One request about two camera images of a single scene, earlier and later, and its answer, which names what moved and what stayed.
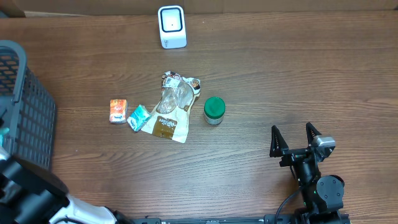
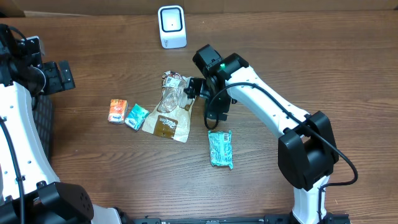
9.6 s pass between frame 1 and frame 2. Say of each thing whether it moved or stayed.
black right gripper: moved
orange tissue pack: stayed
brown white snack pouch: stayed
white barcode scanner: stayed
